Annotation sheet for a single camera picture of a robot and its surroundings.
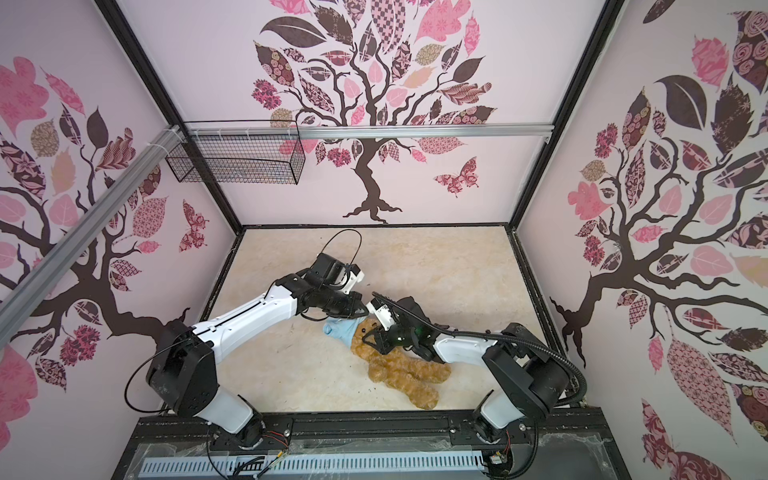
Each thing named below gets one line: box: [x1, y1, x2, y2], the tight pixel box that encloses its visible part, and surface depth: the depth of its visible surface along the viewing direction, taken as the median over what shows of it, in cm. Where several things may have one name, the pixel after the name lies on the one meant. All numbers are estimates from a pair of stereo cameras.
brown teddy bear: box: [352, 318, 451, 409], surface depth 78 cm
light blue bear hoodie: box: [323, 315, 366, 348], surface depth 81 cm
